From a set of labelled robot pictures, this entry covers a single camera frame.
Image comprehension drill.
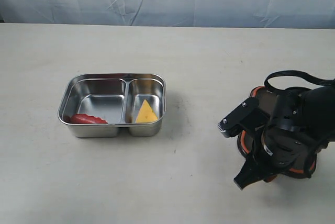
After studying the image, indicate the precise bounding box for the dark transparent box lid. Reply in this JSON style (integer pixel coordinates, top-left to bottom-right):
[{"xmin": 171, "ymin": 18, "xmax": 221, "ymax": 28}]
[{"xmin": 237, "ymin": 86, "xmax": 307, "ymax": 179}]

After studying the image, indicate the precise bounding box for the red toy sausage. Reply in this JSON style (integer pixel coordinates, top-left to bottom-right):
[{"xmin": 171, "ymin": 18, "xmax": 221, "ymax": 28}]
[{"xmin": 70, "ymin": 114, "xmax": 108, "ymax": 124}]

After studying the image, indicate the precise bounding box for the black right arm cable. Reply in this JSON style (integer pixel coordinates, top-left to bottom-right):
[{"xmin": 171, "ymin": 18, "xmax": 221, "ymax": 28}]
[{"xmin": 263, "ymin": 70, "xmax": 335, "ymax": 94}]

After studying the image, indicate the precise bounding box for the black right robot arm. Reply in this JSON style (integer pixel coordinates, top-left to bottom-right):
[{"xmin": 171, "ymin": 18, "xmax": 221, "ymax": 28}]
[{"xmin": 233, "ymin": 84, "xmax": 334, "ymax": 189}]

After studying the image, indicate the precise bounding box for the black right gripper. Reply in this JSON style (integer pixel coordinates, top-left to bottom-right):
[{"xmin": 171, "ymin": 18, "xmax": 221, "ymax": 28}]
[{"xmin": 233, "ymin": 90, "xmax": 330, "ymax": 190}]

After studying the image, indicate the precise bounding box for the stainless steel lunch box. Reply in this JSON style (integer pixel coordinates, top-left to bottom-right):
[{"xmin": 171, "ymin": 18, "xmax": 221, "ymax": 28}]
[{"xmin": 58, "ymin": 73, "xmax": 166, "ymax": 138}]

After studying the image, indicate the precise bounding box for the yellow toy cheese wedge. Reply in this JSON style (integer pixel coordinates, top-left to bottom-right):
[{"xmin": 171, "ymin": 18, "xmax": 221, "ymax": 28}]
[{"xmin": 135, "ymin": 99, "xmax": 158, "ymax": 124}]

